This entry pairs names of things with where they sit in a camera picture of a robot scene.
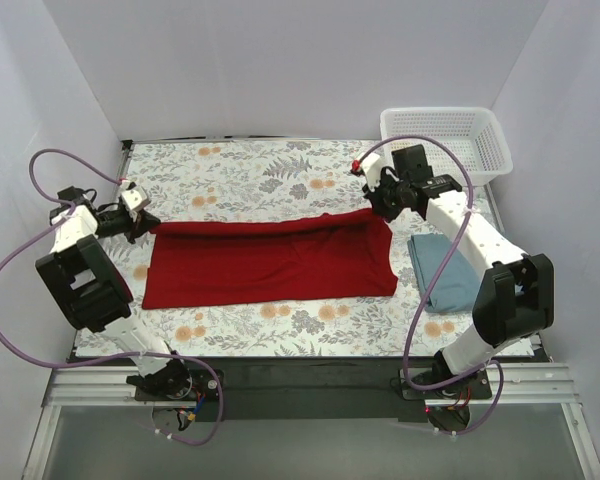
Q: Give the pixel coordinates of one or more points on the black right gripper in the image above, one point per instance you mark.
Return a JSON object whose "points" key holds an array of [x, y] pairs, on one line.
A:
{"points": [[384, 198]]}

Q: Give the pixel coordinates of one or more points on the red t shirt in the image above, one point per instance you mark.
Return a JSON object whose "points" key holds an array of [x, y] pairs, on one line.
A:
{"points": [[196, 264]]}

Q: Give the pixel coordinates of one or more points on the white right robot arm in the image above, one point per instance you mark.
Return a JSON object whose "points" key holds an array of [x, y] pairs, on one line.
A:
{"points": [[515, 299]]}

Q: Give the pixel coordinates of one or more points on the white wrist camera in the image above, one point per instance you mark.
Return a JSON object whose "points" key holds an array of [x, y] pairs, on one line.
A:
{"points": [[135, 200], [370, 167]]}

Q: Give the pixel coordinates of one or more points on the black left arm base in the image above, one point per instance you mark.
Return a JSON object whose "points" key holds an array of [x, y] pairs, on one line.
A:
{"points": [[197, 384]]}

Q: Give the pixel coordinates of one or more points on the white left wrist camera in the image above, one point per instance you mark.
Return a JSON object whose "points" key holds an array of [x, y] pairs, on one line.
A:
{"points": [[135, 200]]}

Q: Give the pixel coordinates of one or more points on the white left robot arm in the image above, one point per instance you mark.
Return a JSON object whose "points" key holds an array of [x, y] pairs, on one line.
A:
{"points": [[91, 292]]}

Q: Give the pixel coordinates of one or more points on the aluminium mounting rail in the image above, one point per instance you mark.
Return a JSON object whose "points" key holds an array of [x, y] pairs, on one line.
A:
{"points": [[523, 383]]}

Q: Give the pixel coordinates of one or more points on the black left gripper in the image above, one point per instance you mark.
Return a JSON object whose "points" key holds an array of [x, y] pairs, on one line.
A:
{"points": [[133, 226]]}

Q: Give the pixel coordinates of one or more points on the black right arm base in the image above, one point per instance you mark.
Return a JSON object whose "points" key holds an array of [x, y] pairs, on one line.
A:
{"points": [[474, 387]]}

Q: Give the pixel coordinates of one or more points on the folded blue t shirt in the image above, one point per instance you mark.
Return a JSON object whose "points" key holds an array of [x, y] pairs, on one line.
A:
{"points": [[458, 284]]}

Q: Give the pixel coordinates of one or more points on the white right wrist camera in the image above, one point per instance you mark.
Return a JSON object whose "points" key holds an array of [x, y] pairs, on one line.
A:
{"points": [[370, 167]]}

